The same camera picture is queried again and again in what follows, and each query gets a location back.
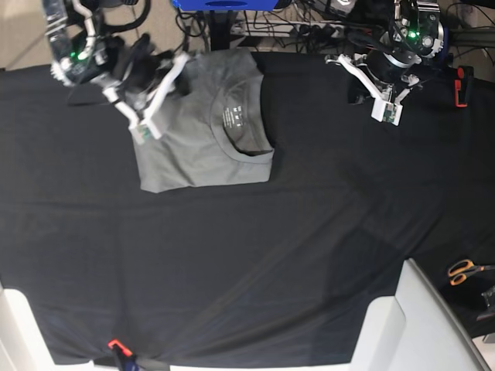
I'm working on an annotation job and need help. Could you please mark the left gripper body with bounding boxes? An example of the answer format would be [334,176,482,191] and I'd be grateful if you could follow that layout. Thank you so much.
[325,52,420,126]

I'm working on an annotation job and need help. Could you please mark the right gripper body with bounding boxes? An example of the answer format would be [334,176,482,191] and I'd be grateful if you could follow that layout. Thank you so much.
[102,33,192,145]

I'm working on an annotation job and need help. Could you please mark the grey T-shirt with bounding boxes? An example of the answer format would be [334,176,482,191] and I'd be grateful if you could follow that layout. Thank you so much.
[135,49,275,193]

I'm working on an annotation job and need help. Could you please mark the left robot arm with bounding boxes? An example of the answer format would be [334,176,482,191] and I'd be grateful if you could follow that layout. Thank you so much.
[325,1,446,126]

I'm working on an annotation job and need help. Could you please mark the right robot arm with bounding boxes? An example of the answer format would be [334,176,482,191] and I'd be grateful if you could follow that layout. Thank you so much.
[43,0,190,145]

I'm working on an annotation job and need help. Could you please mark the black table leg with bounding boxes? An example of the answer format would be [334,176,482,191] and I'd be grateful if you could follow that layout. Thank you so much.
[207,10,237,51]

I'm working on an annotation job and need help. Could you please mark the blue plastic bin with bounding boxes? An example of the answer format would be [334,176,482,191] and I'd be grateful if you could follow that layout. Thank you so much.
[172,0,278,12]

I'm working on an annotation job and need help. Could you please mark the red black clamp right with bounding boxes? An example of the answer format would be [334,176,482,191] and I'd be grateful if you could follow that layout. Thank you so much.
[454,66,474,108]

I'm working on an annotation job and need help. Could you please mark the power strip with red light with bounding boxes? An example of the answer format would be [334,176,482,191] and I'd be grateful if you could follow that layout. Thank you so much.
[230,19,346,39]

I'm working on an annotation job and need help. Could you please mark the black tablecloth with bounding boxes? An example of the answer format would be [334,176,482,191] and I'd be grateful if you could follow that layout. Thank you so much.
[1,53,494,368]

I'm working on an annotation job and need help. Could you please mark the dark metal object right edge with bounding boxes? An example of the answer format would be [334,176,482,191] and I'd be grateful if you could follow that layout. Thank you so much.
[476,286,495,321]

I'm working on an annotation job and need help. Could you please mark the white bin right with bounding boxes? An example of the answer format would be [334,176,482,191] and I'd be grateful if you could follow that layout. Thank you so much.
[349,259,490,371]

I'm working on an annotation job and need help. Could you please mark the white bin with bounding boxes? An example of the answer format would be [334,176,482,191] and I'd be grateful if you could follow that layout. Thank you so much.
[349,259,490,371]
[1,288,55,371]

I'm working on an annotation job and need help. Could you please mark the white bin left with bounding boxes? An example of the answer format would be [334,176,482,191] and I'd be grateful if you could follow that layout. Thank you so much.
[1,288,55,371]

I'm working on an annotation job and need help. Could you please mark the orange handled scissors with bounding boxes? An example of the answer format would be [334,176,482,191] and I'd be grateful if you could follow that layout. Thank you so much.
[447,259,494,286]

